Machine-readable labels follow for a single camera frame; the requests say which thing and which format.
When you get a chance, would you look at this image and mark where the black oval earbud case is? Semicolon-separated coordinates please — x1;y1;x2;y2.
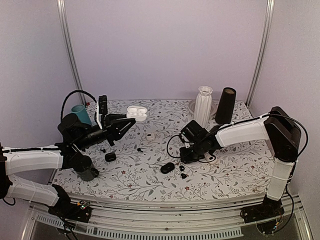
160;162;175;174

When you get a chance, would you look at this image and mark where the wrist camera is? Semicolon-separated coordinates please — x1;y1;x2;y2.
94;95;108;130
179;120;208;144

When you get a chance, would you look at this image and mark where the white ribbed vase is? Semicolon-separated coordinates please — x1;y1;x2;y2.
193;86;213;128

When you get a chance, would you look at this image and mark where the aluminium corner post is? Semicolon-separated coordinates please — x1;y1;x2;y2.
245;0;275;109
56;0;83;90

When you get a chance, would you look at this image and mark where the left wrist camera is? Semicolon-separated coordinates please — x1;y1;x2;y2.
94;95;108;130

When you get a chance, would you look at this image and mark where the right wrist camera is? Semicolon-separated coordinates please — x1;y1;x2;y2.
179;120;208;144

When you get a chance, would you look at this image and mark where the white closed earbud case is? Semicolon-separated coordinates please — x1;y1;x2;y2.
146;133;155;141

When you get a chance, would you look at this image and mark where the teal cup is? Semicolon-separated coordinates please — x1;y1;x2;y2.
70;104;92;126

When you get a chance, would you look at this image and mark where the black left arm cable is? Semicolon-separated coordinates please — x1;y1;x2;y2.
59;89;98;121

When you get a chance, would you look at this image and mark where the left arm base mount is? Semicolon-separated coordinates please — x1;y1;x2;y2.
48;184;92;223

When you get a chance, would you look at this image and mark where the aluminium front rail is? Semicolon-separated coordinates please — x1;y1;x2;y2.
21;194;313;240

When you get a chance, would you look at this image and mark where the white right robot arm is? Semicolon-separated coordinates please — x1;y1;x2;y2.
178;106;302;218

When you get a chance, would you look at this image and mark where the left aluminium corner post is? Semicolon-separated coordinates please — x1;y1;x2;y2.
56;0;83;90

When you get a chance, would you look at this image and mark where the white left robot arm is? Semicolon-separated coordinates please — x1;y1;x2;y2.
0;113;136;217

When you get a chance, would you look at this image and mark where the white earbud case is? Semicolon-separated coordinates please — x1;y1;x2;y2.
146;133;155;141
126;105;148;122

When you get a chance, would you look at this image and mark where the black tapered vase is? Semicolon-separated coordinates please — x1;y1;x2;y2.
215;87;237;125

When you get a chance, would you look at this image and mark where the right aluminium corner post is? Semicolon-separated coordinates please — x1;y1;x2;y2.
245;0;275;109

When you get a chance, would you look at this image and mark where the black mug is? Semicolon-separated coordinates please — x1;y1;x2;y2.
76;163;100;182

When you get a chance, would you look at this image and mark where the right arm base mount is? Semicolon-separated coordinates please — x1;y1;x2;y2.
240;194;285;223

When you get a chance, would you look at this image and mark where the black square earbud case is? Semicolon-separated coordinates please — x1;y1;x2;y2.
104;152;117;163

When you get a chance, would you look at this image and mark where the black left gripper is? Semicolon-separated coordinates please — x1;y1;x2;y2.
74;113;136;151

